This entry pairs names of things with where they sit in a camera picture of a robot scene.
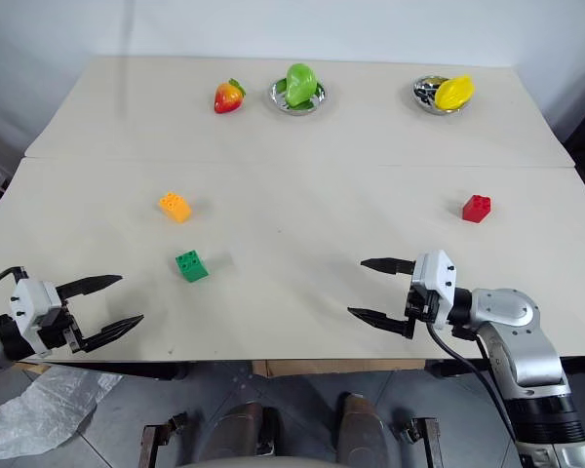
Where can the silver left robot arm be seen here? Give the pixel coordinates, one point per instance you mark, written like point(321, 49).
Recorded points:
point(11, 341)

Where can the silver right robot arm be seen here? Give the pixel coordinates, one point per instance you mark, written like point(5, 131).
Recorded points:
point(512, 312)

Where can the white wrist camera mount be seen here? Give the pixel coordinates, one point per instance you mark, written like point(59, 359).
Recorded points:
point(31, 300)
point(436, 273)

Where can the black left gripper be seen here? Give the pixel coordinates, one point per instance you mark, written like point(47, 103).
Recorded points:
point(58, 327)

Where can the yellow toy fruit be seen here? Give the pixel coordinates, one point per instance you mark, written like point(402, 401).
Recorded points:
point(452, 92)

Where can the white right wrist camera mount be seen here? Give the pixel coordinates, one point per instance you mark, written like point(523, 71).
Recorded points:
point(436, 273)

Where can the rusty metal bracket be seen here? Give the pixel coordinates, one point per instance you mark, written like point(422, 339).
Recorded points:
point(430, 441)
point(155, 441)

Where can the clear plastic sheet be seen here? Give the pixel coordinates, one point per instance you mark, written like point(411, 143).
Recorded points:
point(39, 414)

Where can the green toy fruit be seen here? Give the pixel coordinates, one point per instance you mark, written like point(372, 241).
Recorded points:
point(300, 85)

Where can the red toy strawberry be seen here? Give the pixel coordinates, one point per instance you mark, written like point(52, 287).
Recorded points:
point(226, 97)

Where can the red toy brick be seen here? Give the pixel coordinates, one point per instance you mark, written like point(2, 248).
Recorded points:
point(477, 209)

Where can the black table frame foot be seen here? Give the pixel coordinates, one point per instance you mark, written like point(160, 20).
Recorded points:
point(456, 368)

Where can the green toy brick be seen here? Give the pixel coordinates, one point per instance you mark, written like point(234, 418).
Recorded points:
point(193, 267)

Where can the dark brown rounded shape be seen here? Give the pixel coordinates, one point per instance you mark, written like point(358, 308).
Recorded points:
point(239, 429)
point(363, 429)

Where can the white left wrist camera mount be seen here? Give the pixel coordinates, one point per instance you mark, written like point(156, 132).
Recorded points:
point(31, 300)

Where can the orange toy brick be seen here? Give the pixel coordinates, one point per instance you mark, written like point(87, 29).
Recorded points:
point(176, 208)

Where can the silver metal bowl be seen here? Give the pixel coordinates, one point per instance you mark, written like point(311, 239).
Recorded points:
point(275, 97)
point(424, 95)

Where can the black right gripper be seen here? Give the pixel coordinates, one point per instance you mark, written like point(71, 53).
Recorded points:
point(421, 307)

